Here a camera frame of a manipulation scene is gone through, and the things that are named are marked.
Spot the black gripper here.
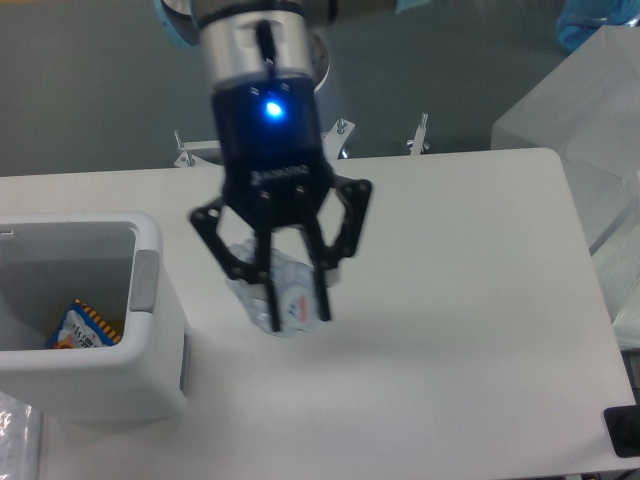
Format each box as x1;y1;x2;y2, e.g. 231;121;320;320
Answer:
188;74;374;334

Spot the clear plastic water bottle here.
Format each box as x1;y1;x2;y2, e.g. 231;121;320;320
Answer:
226;248;320;338

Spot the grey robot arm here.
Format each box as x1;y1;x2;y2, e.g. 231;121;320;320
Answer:
156;1;413;336

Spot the white trash can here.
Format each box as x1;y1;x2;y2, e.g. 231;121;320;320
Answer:
1;212;187;422

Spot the blue snack wrapper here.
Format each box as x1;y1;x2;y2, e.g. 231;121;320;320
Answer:
46;298;122;350

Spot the translucent plastic storage box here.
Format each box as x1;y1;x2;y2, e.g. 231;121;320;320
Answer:
491;26;639;351

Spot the clear plastic bag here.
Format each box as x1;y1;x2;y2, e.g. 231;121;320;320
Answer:
1;393;42;479

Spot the blue plastic bag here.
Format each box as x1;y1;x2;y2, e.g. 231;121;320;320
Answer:
556;0;639;53

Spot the black device at edge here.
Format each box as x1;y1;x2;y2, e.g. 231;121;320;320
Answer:
604;405;639;458

